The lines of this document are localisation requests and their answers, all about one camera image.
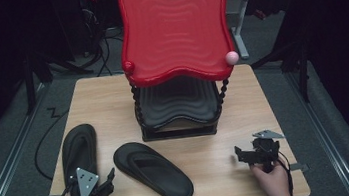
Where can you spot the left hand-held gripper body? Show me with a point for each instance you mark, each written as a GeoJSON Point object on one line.
{"type": "Point", "coordinates": [87, 184]}

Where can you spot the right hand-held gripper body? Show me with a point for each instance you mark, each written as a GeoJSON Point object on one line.
{"type": "Point", "coordinates": [266, 152]}

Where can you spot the black slipper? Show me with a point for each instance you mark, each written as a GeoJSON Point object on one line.
{"type": "Point", "coordinates": [153, 171]}
{"type": "Point", "coordinates": [79, 150]}

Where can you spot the red and black shoe rack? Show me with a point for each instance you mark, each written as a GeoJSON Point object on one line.
{"type": "Point", "coordinates": [174, 34]}

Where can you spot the person's right hand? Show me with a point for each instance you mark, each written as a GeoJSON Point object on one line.
{"type": "Point", "coordinates": [274, 186]}

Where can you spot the black metal stand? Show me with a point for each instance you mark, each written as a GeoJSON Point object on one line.
{"type": "Point", "coordinates": [302, 72]}
{"type": "Point", "coordinates": [30, 85]}

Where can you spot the light desk with metal leg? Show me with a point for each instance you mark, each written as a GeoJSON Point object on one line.
{"type": "Point", "coordinates": [241, 26]}

